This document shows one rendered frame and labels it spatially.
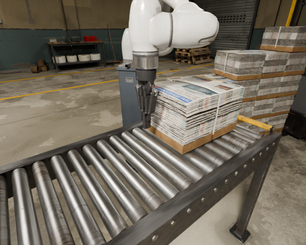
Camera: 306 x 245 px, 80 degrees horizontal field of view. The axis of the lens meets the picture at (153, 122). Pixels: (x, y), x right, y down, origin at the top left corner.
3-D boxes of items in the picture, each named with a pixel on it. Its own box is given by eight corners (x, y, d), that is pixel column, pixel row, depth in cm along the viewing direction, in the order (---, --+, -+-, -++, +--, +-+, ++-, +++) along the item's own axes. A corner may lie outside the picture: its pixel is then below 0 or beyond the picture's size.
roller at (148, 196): (105, 145, 90) (104, 136, 87) (169, 213, 56) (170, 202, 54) (95, 148, 87) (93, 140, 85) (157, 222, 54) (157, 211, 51)
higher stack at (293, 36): (238, 130, 256) (264, 26, 197) (255, 126, 265) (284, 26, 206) (261, 144, 224) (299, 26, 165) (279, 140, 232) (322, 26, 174)
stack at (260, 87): (162, 145, 222) (164, 77, 184) (239, 130, 256) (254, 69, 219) (176, 165, 189) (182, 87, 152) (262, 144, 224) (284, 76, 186)
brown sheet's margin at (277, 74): (234, 71, 209) (234, 67, 207) (253, 69, 218) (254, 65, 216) (262, 78, 177) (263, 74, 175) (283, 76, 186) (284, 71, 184)
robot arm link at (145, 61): (148, 49, 67) (148, 65, 70) (127, 50, 62) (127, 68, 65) (164, 51, 61) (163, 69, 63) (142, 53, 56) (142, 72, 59)
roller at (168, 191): (117, 141, 93) (116, 132, 91) (184, 202, 60) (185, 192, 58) (108, 144, 90) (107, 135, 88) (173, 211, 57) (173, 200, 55)
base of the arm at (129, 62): (115, 68, 138) (114, 60, 136) (127, 63, 157) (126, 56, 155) (138, 69, 134) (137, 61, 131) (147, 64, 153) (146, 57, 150)
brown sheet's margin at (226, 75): (212, 72, 201) (212, 68, 199) (233, 71, 209) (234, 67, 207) (236, 80, 169) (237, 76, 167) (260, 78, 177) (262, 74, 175)
